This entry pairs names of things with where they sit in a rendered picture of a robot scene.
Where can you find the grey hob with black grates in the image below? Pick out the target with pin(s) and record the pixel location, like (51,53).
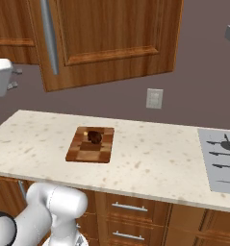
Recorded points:
(219,160)

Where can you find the grey wall outlet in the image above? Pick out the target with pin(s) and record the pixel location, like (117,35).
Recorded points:
(154,98)

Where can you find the large wooden wall cabinet door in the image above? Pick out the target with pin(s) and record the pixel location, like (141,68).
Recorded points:
(113,35)

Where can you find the wooden base cabinet door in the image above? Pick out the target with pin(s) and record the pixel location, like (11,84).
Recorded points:
(4,195)
(222,229)
(184,226)

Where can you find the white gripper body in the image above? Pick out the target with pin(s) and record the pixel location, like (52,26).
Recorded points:
(5,66)

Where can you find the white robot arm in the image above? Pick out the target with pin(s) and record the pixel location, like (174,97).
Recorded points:
(57,205)

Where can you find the dark brown meat piece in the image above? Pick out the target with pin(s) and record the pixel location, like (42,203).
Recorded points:
(95,137)

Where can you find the wooden drawer front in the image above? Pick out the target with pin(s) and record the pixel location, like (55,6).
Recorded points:
(132,199)
(91,201)
(129,226)

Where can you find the wooden checkered cutting board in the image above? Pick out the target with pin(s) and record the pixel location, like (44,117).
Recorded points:
(87,153)

